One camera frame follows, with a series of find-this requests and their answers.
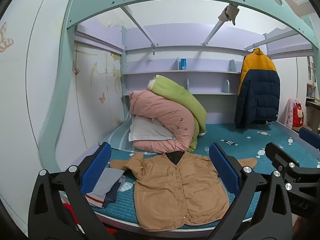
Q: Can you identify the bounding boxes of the lilac wall shelf unit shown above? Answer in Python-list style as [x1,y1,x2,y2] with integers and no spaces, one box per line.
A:
[122,25,266,125]

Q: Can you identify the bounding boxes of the white pillow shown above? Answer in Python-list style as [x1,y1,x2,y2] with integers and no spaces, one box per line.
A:
[129,116,175,142]

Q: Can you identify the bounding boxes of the pink quilt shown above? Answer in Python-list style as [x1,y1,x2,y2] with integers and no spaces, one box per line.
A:
[129,90,200,154]

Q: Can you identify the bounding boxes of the person's red garment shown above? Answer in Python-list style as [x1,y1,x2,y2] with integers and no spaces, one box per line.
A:
[61,202,113,240]

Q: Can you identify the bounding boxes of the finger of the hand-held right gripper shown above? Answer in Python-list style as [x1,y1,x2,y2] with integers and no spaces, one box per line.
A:
[299,127,320,153]
[265,142,301,174]

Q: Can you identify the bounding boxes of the pink fluffy coat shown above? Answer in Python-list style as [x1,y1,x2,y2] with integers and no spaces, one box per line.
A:
[282,98,302,129]

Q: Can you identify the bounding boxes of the beige cloth on rail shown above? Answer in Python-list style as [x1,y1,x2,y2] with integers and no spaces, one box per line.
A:
[218,4,240,26]

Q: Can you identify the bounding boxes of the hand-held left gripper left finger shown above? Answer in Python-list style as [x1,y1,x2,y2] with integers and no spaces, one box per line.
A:
[27,142,113,240]

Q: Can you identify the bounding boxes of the tan button-up shirt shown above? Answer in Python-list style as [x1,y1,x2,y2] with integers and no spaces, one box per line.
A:
[109,151,258,232]

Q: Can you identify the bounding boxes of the red cartoon bag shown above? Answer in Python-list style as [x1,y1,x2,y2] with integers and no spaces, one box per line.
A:
[292,104,304,127]

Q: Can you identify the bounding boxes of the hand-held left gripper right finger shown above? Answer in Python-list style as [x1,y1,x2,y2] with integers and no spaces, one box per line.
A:
[207,142,294,240]

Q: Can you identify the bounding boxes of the grey folded pants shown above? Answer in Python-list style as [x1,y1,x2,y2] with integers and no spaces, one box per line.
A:
[85,167,126,208]

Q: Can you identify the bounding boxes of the yellow and navy puffer jacket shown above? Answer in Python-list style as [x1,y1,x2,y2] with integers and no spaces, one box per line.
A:
[234,47,280,129]

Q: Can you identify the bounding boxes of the green quilt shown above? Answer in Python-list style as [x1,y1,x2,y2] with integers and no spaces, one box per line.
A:
[147,75,207,152]

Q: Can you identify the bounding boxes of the beige butterfly wall sticker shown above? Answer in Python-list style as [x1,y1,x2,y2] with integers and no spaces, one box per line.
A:
[0,22,14,53]

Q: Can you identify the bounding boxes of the teal striped pillow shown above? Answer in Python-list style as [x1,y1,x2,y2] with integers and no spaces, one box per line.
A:
[99,120,134,151]

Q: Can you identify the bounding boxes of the wooden cabinet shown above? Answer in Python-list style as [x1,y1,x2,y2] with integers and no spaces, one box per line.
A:
[305,101,320,137]

